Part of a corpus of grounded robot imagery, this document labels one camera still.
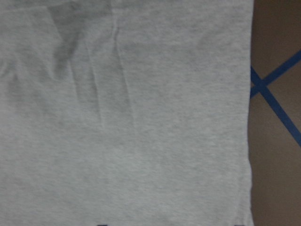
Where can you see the grey cartoon print t-shirt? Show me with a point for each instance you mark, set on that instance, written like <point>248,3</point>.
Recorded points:
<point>125,112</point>

